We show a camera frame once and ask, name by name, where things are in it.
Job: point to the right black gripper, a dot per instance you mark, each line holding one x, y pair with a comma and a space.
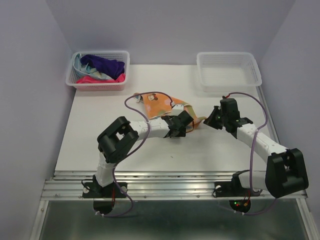
209, 121

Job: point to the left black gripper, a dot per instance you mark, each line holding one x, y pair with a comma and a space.
182, 133

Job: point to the orange dotted towel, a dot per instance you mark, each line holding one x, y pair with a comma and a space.
158, 104

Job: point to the light blue dotted towel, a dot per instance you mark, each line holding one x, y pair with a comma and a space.
83, 70

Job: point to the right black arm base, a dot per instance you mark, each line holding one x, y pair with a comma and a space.
240, 201

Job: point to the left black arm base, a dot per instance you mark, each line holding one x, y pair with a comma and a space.
104, 199

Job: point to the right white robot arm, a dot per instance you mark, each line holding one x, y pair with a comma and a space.
285, 171

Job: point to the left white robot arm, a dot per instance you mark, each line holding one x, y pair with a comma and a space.
123, 138

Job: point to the right white plastic basket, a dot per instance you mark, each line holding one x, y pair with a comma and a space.
227, 71

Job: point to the white plastic basket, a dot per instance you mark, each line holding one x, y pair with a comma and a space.
119, 55
227, 71

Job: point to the purple towel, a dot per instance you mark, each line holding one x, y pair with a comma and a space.
112, 68

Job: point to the pink towel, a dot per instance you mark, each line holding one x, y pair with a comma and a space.
90, 80

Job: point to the left white plastic basket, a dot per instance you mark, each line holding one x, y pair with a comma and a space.
119, 55

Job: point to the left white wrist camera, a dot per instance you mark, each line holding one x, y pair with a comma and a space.
177, 109

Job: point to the aluminium mounting rail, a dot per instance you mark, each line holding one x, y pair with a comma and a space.
142, 186

